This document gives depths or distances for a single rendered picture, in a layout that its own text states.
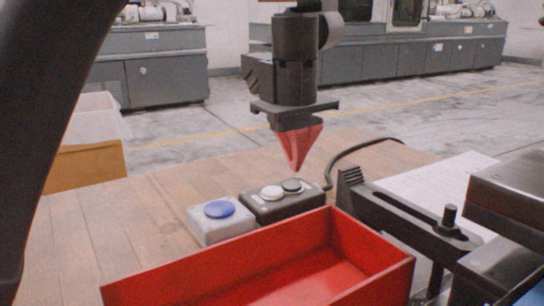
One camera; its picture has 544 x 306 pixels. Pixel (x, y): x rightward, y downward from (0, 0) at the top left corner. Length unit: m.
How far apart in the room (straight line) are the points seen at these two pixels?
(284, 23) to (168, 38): 4.21
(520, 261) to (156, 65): 4.44
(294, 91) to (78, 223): 0.34
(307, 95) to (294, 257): 0.19
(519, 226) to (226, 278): 0.26
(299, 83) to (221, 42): 6.53
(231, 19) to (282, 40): 6.58
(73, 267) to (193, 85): 4.36
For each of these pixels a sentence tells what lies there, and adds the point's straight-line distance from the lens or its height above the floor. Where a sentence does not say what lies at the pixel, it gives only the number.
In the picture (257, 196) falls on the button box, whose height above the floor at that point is 0.93.
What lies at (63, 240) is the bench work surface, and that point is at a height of 0.90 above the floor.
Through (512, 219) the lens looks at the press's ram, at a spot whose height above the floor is 1.04.
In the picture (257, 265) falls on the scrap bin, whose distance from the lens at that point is 0.40.
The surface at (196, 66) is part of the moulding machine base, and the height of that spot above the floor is 0.50.
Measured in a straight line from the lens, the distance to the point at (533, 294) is 0.32.
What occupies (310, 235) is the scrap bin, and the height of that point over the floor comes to 0.93.
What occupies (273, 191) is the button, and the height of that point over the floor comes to 0.94.
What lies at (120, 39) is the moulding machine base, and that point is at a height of 0.87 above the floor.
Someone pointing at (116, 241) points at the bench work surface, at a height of 0.90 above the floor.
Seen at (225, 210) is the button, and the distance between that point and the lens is 0.46.
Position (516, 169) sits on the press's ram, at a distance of 0.32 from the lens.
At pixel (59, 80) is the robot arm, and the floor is 1.14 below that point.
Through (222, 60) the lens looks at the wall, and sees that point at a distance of 7.00.
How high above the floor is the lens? 1.17
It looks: 22 degrees down
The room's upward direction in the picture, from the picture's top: straight up
